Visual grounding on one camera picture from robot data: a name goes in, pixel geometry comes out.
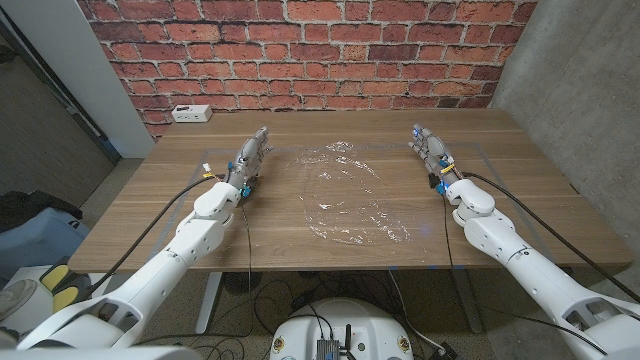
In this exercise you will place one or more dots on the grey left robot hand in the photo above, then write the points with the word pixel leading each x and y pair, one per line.
pixel 247 160

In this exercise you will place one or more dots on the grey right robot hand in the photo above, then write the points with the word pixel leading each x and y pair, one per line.
pixel 435 152

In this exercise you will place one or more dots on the clear plastic wrap sheet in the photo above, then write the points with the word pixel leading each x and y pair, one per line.
pixel 350 200

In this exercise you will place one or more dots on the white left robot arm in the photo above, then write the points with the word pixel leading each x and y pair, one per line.
pixel 165 270

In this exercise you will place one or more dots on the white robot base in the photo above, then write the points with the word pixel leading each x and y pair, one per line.
pixel 345 320

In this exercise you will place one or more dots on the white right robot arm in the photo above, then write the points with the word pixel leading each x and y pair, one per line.
pixel 530 270

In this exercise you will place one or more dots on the grey tape outline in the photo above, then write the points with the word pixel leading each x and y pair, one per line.
pixel 390 145

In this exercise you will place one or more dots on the white power strip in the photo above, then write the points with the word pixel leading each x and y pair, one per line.
pixel 192 113

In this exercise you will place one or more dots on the red brick print backdrop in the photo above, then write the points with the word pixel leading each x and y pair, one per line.
pixel 300 50

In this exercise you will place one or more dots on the black round floor disc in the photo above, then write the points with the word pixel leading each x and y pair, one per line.
pixel 242 282

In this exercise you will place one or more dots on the white metal table leg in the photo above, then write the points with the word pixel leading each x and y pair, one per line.
pixel 207 305
pixel 469 307

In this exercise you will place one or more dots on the black antenna stub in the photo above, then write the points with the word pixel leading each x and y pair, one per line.
pixel 348 337

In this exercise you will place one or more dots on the grey electronics box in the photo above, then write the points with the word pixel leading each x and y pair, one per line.
pixel 327 349

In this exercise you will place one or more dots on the yellow black foot pedal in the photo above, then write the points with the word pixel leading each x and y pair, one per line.
pixel 55 277

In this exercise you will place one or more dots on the white floor board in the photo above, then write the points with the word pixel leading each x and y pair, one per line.
pixel 27 274

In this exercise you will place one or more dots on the grey white shoe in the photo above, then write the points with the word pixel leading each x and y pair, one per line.
pixel 15 295

